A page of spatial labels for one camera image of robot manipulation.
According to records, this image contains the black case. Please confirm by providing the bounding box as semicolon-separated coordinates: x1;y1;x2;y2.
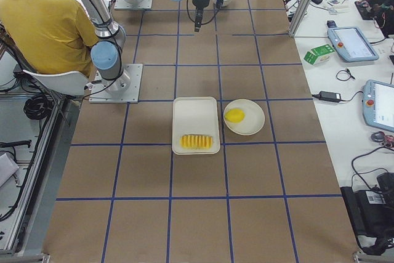
340;172;393;256

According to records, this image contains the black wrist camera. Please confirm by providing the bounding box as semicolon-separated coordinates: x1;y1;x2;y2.
194;9;204;32

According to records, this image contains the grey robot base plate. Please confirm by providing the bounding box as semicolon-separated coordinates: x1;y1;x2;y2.
89;64;143;103

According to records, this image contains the black coiled cable bundle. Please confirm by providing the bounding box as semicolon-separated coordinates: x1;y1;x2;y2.
23;94;54;121

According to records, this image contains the yellow lemon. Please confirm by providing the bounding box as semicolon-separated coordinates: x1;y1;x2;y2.
225;108;246;123

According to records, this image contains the green white carton box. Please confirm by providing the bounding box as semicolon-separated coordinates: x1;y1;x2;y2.
304;44;335;65

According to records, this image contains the white chair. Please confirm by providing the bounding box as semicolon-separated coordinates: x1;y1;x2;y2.
23;70;88;97

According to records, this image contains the white rectangular tray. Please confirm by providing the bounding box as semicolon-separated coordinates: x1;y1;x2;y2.
172;97;220;155

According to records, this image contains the person in yellow shirt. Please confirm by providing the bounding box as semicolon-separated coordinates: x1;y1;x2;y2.
1;0;99;76

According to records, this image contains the upper blue teach pendant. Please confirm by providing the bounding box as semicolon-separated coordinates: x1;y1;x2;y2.
327;26;379;62

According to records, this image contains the blue teach pendant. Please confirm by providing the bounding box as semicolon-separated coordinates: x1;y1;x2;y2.
327;26;379;62
363;79;394;132

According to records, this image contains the small black cable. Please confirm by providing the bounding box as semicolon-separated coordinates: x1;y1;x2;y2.
336;68;356;81

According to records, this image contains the sliced yellow fruit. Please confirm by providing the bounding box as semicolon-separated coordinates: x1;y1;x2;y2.
180;134;213;150

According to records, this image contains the white round plate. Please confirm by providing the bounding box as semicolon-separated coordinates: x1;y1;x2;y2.
223;99;265;136

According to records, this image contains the lower blue teach pendant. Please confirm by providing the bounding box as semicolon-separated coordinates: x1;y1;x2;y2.
363;79;394;132

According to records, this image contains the black power adapter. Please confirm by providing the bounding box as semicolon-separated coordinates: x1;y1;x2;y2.
319;91;342;103

